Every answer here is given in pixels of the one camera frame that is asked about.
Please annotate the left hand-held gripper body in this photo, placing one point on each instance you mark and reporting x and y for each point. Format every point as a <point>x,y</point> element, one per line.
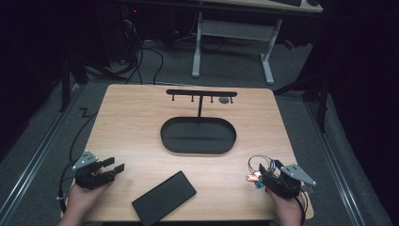
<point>89,180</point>

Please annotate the black metal stand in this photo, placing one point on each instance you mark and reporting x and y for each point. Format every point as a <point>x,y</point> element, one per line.
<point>65,84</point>
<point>323,103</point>

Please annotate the metal floor rail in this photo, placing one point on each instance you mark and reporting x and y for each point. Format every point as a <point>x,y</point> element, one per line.
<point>335,163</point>
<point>34,157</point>

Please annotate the person's left hand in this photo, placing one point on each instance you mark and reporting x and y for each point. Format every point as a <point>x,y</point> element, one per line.
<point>80,201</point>

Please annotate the grey round table grommet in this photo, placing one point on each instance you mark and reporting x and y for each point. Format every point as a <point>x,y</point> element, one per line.
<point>224,100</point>

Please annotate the white metal frame desk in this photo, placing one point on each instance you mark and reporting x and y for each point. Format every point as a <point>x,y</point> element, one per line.
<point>235,29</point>

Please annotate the black keyboard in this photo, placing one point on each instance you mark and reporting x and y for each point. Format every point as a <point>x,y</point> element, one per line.
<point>287,2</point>

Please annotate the black computer mouse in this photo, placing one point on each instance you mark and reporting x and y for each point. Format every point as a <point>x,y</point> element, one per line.
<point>313,2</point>

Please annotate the small red object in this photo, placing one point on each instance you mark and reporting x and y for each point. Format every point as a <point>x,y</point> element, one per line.
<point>289,44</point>

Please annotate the person's right hand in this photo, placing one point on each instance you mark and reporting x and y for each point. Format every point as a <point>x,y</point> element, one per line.
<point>288,210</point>

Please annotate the black oval tray with hook stand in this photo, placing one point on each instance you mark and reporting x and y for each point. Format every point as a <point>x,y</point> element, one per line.
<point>194,138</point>

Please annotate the black rectangular wallet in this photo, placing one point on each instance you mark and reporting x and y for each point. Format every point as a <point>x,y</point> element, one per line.
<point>164,197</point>

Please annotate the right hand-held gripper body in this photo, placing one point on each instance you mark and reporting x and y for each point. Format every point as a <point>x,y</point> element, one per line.
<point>287,183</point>

